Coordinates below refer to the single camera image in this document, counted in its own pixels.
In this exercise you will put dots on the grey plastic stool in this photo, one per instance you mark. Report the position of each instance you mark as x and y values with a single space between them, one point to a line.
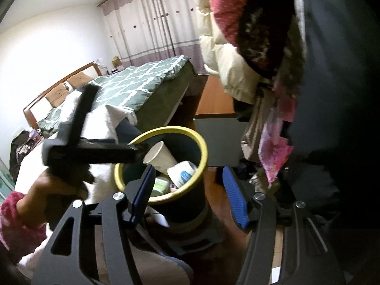
196 237

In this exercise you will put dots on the yellow rimmed dark bin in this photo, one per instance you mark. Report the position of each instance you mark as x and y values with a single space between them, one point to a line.
190 203

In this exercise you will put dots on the cream paper cup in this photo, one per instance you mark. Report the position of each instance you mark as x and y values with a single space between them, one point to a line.
160 158

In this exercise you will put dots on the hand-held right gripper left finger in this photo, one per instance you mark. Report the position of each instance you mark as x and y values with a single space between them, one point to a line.
142 196

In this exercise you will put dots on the wooden bed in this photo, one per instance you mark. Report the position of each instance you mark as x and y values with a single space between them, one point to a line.
35 107

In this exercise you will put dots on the white tub blue label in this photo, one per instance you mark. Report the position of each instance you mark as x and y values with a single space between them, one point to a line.
182 173

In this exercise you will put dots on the brown pillow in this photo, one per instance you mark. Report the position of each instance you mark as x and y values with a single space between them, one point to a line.
56 96
80 80

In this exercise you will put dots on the black hanging garment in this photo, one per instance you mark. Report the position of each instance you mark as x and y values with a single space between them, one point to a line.
335 95

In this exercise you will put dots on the pink floral cloth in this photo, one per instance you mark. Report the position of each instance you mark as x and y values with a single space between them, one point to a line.
276 148

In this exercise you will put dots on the green checked duvet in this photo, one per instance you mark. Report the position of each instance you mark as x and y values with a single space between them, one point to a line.
124 86

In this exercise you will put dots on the person's left hand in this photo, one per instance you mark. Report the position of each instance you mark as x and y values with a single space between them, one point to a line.
41 196

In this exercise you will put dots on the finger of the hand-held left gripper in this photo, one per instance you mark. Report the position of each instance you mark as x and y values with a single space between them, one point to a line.
84 109
112 153

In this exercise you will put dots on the pink white curtain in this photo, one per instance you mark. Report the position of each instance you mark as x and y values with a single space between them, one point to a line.
148 20

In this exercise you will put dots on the white folded cloth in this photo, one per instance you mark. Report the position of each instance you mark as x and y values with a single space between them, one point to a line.
118 118

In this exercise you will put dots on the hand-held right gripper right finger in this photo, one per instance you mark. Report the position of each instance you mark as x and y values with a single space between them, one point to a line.
236 199

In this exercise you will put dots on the person's left forearm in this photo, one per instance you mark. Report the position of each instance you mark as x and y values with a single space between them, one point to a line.
12 222

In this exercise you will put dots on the cream puffer jacket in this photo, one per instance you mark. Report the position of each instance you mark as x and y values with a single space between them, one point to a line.
219 56

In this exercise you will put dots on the pink puffer jacket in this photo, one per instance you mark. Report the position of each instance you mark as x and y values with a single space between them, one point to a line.
237 12

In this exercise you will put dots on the wooden cabinet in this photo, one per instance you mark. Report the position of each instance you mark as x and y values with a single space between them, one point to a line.
216 101

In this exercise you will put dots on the dark clothes pile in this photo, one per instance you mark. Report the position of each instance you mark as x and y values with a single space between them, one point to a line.
20 151

